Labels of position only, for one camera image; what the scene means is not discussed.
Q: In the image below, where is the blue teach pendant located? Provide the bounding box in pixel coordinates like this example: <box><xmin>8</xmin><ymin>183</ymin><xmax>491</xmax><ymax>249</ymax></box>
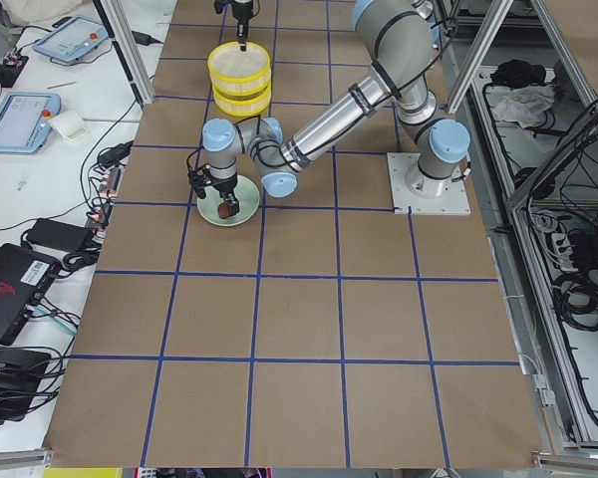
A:
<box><xmin>32</xmin><ymin>15</ymin><xmax>109</xmax><ymax>64</ymax></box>
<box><xmin>0</xmin><ymin>92</ymin><xmax>62</xmax><ymax>154</ymax></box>

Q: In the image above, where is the yellow top steamer layer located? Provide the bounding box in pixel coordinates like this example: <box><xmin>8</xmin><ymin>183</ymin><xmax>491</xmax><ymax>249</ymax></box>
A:
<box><xmin>207</xmin><ymin>41</ymin><xmax>271</xmax><ymax>96</ymax></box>

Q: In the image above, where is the black power adapter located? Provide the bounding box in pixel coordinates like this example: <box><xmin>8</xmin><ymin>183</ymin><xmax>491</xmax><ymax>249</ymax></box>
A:
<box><xmin>132</xmin><ymin>30</ymin><xmax>161</xmax><ymax>46</ymax></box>

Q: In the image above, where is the light green plate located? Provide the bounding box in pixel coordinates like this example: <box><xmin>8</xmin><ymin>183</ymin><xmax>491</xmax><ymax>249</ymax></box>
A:
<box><xmin>196</xmin><ymin>175</ymin><xmax>260</xmax><ymax>227</ymax></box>

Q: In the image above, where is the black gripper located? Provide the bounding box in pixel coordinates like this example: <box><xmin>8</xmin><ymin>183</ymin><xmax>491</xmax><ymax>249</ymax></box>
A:
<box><xmin>187</xmin><ymin>167</ymin><xmax>240</xmax><ymax>212</ymax></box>
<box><xmin>232</xmin><ymin>0</ymin><xmax>253</xmax><ymax>52</ymax></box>

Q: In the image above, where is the white paper cup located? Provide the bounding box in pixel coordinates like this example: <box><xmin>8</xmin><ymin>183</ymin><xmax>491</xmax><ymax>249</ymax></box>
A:
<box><xmin>48</xmin><ymin>111</ymin><xmax>89</xmax><ymax>143</ymax></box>

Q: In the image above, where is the black laptop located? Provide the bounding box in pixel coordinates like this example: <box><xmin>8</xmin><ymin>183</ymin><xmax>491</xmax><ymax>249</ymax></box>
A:
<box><xmin>0</xmin><ymin>243</ymin><xmax>61</xmax><ymax>346</ymax></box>

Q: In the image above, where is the large black power brick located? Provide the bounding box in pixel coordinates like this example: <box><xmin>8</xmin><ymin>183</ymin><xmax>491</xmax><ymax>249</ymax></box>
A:
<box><xmin>20</xmin><ymin>218</ymin><xmax>94</xmax><ymax>252</ymax></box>

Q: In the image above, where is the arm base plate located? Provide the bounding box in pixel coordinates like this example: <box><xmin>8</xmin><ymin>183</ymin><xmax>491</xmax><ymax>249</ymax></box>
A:
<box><xmin>387</xmin><ymin>152</ymin><xmax>471</xmax><ymax>216</ymax></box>

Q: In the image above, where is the brown bun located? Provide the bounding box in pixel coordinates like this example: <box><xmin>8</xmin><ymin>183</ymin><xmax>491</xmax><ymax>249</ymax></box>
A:
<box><xmin>217</xmin><ymin>202</ymin><xmax>239</xmax><ymax>220</ymax></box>

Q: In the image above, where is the white crumpled cloth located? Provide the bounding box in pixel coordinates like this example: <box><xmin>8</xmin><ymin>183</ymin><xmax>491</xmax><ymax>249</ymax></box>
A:
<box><xmin>492</xmin><ymin>86</ymin><xmax>555</xmax><ymax>127</ymax></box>

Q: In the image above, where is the yellow bottom steamer layer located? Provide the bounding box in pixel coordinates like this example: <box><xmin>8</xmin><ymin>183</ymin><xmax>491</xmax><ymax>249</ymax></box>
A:
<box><xmin>212</xmin><ymin>85</ymin><xmax>272</xmax><ymax>118</ymax></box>

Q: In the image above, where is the aluminium frame post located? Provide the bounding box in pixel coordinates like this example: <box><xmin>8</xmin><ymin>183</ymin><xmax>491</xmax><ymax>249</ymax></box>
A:
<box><xmin>93</xmin><ymin>0</ymin><xmax>154</xmax><ymax>109</ymax></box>

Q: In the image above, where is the yellow steamer layer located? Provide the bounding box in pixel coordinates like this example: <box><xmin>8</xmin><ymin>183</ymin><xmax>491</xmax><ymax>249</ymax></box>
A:
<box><xmin>212</xmin><ymin>85</ymin><xmax>272</xmax><ymax>118</ymax></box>
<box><xmin>207</xmin><ymin>41</ymin><xmax>271</xmax><ymax>96</ymax></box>

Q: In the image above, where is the near blue teach pendant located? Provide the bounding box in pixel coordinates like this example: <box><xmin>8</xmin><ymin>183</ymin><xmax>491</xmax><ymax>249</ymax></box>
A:
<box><xmin>0</xmin><ymin>92</ymin><xmax>62</xmax><ymax>154</ymax></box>

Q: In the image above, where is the far blue teach pendant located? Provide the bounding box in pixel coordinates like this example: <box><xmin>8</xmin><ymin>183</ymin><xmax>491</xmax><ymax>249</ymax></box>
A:
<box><xmin>32</xmin><ymin>15</ymin><xmax>109</xmax><ymax>64</ymax></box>

